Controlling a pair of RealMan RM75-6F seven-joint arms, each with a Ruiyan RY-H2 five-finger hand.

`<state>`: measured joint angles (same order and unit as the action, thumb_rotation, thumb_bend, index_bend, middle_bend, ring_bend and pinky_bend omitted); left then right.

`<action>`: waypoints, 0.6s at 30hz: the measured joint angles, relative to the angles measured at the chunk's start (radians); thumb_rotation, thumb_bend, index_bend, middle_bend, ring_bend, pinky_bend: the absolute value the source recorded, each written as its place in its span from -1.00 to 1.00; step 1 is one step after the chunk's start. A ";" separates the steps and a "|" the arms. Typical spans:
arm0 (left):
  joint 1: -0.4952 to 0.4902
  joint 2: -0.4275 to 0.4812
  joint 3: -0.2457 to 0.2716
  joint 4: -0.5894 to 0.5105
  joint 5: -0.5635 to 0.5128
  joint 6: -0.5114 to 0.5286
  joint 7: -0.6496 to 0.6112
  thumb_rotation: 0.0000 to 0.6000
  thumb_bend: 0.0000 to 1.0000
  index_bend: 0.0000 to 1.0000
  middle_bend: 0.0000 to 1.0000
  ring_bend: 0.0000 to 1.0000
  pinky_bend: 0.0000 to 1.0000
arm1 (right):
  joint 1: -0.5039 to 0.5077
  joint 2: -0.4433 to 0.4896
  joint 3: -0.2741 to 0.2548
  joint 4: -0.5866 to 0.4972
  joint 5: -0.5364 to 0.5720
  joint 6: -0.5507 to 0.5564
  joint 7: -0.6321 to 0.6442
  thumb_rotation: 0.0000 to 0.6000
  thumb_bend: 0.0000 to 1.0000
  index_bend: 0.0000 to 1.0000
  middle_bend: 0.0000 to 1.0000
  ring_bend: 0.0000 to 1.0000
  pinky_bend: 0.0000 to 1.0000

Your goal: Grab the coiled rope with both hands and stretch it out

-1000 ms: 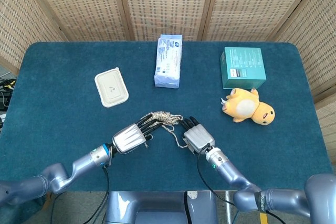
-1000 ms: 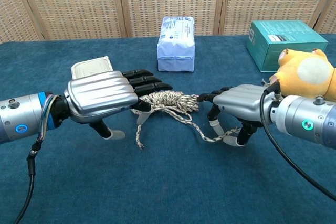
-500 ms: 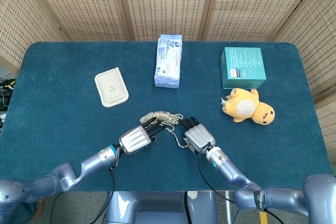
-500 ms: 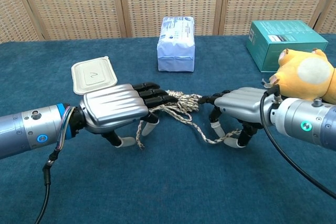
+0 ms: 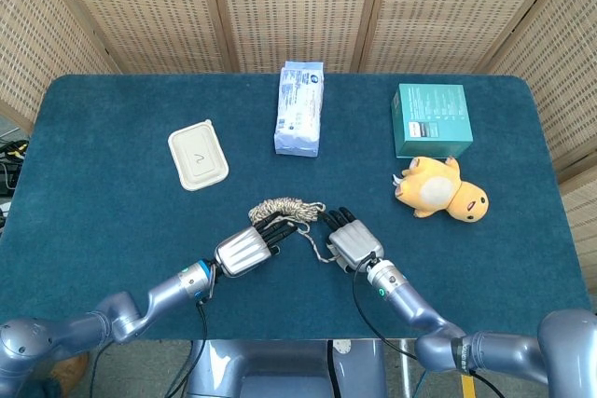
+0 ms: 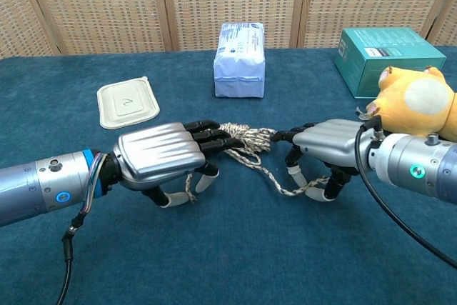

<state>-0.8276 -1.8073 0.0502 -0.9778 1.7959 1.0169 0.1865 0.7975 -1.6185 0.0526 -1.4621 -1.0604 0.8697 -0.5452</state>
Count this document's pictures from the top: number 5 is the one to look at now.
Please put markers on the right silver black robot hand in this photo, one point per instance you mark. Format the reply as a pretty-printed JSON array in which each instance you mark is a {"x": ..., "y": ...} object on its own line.
[{"x": 352, "y": 242}]

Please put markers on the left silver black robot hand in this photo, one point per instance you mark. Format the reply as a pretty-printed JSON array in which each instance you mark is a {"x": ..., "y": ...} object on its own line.
[{"x": 252, "y": 246}]

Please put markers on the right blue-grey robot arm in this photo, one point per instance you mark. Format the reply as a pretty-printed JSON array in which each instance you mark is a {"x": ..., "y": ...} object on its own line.
[{"x": 466, "y": 337}]

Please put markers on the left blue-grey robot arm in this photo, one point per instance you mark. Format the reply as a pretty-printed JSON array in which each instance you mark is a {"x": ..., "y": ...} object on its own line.
[{"x": 93, "y": 323}]

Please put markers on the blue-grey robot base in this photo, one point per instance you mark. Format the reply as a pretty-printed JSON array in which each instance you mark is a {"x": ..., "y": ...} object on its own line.
[{"x": 284, "y": 370}]

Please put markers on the blue felt table mat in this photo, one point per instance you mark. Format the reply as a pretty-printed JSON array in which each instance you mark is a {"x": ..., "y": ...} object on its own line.
[{"x": 298, "y": 174}]

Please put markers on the yellow plush toy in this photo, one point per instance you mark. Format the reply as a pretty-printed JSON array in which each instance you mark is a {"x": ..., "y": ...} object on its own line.
[{"x": 440, "y": 188}]

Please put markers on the beige lidded food container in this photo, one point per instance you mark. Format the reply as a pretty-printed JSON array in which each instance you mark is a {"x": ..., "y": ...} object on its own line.
[{"x": 198, "y": 155}]

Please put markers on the white blue tissue pack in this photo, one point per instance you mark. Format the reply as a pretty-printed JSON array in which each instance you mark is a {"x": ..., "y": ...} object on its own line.
[{"x": 298, "y": 109}]

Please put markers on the teal cardboard box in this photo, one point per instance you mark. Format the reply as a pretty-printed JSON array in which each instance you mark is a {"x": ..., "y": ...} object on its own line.
[{"x": 431, "y": 120}]

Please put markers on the woven bamboo folding screen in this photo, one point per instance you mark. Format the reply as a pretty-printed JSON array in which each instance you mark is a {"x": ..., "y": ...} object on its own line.
[{"x": 298, "y": 11}]

